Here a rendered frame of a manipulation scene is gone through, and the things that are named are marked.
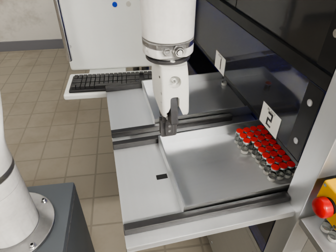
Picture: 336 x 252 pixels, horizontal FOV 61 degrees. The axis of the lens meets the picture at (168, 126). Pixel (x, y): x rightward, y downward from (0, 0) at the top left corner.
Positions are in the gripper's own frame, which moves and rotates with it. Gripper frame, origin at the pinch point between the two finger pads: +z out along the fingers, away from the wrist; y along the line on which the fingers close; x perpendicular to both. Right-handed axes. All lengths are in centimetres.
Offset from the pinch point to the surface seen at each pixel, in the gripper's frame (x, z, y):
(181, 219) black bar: -1.2, 20.4, -8.1
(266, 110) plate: -28.2, 7.0, 9.2
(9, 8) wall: 110, 60, 334
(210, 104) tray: -24.4, 22.1, 36.8
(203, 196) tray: -8.6, 22.1, -2.1
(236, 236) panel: -28, 64, 8
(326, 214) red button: -25.4, 10.4, -19.8
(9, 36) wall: 120, 93, 335
